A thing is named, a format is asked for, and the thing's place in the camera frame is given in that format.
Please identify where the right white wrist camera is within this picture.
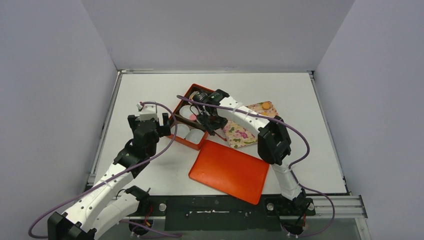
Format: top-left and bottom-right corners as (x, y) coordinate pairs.
(191, 91), (208, 103)

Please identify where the white paper cup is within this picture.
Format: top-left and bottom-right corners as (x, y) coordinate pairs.
(185, 128), (205, 145)
(179, 104), (199, 121)
(171, 123), (191, 139)

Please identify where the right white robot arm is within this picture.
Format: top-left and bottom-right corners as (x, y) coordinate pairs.
(190, 89), (305, 214)

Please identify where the aluminium frame rail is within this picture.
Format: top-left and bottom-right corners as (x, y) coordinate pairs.
(118, 67), (315, 75)

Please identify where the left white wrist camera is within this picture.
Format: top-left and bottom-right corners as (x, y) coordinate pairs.
(136, 103), (159, 121)

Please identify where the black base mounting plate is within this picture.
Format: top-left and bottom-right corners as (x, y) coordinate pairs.
(129, 194), (316, 232)

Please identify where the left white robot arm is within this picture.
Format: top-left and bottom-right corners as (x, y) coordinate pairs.
(47, 111), (171, 240)

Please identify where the orange tin lid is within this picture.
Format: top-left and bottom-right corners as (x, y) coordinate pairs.
(188, 140), (270, 205)

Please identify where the floral tray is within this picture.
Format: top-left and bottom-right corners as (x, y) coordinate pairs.
(223, 101), (279, 149)

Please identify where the orange cookie tin box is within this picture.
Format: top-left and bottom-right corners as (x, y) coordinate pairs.
(168, 100), (210, 151)

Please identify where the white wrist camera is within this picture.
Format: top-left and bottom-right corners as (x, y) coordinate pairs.
(136, 103), (159, 121)
(191, 91), (208, 103)

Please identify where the pink round cookie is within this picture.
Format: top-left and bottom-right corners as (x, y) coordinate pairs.
(189, 114), (197, 121)

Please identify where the round orange cookie top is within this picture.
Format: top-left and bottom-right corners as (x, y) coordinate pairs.
(261, 102), (271, 110)

